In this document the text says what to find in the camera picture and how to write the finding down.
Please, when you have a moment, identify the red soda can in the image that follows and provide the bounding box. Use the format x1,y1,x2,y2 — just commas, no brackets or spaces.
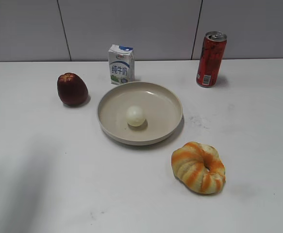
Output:
196,31,227,87

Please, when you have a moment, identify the dark red apple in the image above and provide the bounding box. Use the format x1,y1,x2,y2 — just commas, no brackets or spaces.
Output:
57,73,89,106

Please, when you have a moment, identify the white egg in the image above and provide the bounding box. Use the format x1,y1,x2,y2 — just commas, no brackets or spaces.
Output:
126,105,146,127

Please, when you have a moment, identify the beige round plate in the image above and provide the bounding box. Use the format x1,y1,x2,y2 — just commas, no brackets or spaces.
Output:
97,82,183,146

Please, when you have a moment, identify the orange striped bagel bread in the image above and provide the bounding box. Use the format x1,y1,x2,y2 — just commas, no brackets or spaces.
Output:
171,141,226,195

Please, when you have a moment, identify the white milk carton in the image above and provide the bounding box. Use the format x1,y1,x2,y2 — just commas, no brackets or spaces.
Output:
108,45,135,85

